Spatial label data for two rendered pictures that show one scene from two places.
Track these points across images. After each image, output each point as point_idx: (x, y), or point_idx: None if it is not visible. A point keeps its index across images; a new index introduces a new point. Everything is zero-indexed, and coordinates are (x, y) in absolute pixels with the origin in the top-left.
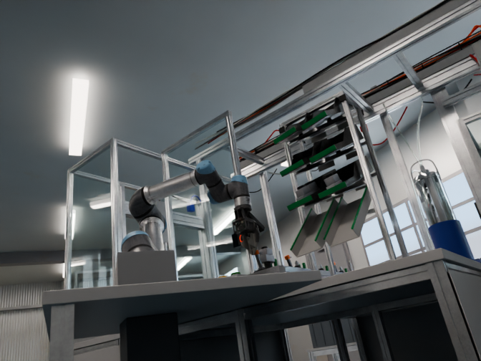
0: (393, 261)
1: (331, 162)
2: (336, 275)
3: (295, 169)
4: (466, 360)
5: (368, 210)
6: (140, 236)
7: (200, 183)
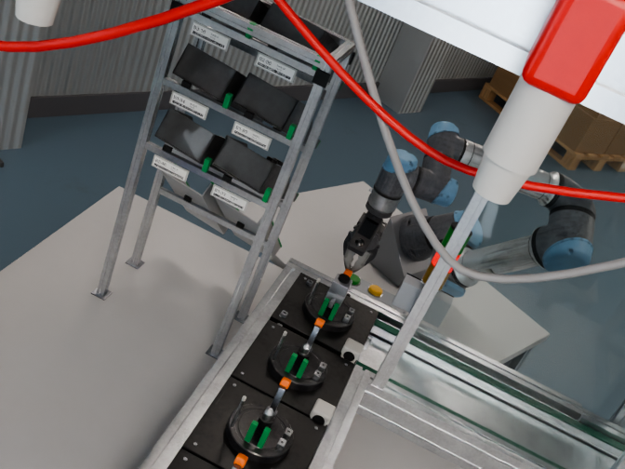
0: (157, 206)
1: (240, 127)
2: (211, 233)
3: None
4: None
5: (169, 191)
6: (451, 212)
7: None
